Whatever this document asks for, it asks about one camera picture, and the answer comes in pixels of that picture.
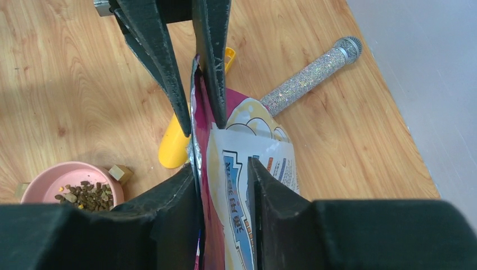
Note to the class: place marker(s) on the brown kibble in left bowl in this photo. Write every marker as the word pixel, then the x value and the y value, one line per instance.
pixel 92 197

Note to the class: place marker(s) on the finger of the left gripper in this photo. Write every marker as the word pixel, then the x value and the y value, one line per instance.
pixel 210 22
pixel 144 26

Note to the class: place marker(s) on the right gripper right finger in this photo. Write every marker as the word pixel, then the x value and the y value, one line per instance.
pixel 291 232

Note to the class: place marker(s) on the pink blue pet food bag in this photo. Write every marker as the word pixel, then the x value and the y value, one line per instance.
pixel 220 157

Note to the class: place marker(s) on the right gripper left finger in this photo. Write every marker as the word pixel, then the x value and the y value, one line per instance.
pixel 158 229

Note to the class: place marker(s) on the left pink pet bowl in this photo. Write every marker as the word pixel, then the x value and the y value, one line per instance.
pixel 44 187

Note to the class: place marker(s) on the grey metal cylinder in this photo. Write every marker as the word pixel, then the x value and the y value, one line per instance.
pixel 345 51

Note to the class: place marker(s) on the yellow plastic scoop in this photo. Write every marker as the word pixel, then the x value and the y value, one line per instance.
pixel 175 148

